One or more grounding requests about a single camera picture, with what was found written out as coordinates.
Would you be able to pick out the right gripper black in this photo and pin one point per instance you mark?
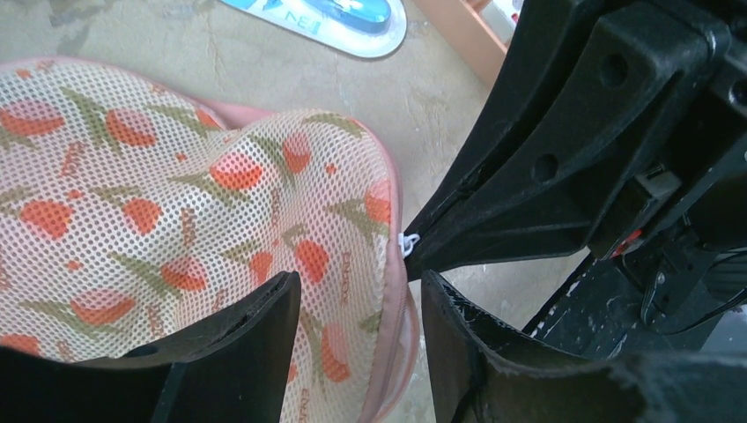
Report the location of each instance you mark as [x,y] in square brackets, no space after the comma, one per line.
[641,157]

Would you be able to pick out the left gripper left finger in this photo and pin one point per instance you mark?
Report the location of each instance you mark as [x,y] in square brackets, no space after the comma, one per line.
[229,367]

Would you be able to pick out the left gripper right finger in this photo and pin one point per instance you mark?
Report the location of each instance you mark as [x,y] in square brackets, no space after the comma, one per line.
[484,370]

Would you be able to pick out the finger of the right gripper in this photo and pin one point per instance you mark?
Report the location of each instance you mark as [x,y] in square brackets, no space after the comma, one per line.
[546,44]

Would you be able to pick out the white zipper pull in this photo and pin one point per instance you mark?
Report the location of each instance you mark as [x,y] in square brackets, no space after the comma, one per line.
[407,243]

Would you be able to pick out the floral mesh laundry bag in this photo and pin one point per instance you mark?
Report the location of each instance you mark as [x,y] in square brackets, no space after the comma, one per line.
[130,211]

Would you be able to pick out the orange plastic file organizer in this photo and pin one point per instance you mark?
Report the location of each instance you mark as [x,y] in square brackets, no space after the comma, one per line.
[480,32]

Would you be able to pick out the blue toothbrush blister pack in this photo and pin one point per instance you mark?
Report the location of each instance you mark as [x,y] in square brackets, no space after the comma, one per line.
[367,29]

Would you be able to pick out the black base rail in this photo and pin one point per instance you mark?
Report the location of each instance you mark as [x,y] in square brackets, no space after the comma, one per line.
[583,315]

